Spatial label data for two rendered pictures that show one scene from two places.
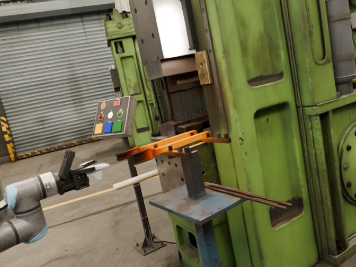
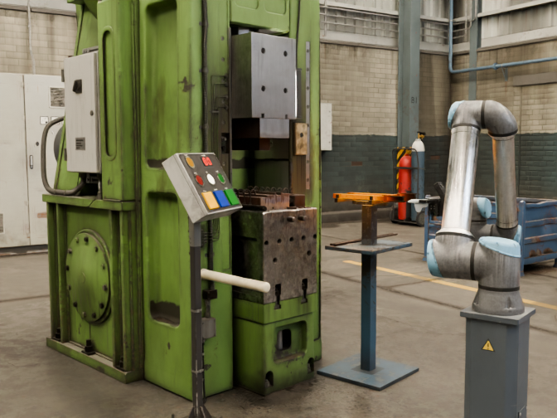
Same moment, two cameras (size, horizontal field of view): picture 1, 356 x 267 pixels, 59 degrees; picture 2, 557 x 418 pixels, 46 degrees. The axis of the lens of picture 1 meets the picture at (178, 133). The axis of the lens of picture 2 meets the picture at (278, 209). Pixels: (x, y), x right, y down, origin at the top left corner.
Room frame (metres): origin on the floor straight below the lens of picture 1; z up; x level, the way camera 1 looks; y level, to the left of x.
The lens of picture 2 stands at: (2.76, 3.18, 1.21)
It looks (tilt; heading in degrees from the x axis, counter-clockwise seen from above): 5 degrees down; 255
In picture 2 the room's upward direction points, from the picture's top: straight up
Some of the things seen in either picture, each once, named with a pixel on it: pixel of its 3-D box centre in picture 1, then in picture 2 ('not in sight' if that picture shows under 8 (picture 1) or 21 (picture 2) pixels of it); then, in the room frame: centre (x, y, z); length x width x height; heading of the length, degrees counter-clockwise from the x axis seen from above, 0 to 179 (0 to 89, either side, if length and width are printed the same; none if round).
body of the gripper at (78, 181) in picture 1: (71, 179); (441, 206); (1.21, 0.44, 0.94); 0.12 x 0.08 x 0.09; 122
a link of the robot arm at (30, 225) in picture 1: (28, 223); (478, 232); (1.11, 0.60, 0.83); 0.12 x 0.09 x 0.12; 137
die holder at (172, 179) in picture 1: (208, 161); (254, 248); (1.97, -0.16, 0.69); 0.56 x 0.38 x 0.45; 119
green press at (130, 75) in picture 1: (158, 75); not in sight; (7.15, 0.16, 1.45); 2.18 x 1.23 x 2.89; 107
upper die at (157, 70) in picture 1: (184, 65); (246, 129); (2.02, -0.12, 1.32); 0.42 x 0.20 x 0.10; 119
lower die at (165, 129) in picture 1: (194, 121); (247, 199); (2.02, -0.12, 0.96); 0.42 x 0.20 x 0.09; 119
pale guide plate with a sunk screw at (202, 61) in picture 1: (203, 68); (300, 138); (1.70, -0.20, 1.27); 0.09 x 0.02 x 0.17; 29
